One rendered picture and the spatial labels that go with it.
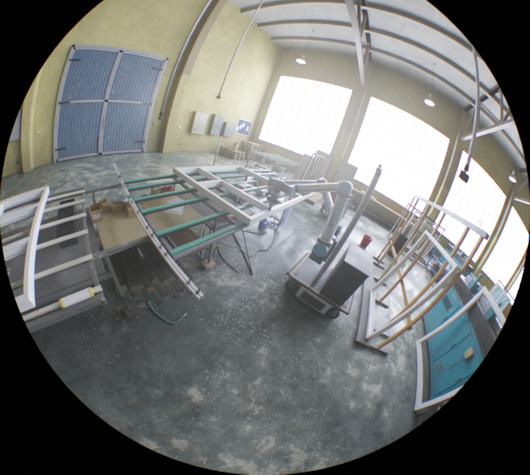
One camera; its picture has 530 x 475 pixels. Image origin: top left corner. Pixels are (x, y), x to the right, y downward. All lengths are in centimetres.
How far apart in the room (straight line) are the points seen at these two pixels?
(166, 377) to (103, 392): 64
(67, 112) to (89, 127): 112
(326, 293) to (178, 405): 191
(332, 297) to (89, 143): 779
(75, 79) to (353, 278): 837
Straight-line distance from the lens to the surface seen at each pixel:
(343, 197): 145
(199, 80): 854
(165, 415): 172
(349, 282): 196
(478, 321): 330
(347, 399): 219
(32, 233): 160
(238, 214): 160
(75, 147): 730
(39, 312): 121
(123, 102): 723
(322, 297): 207
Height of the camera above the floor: 167
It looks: 24 degrees down
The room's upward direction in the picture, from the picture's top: 20 degrees clockwise
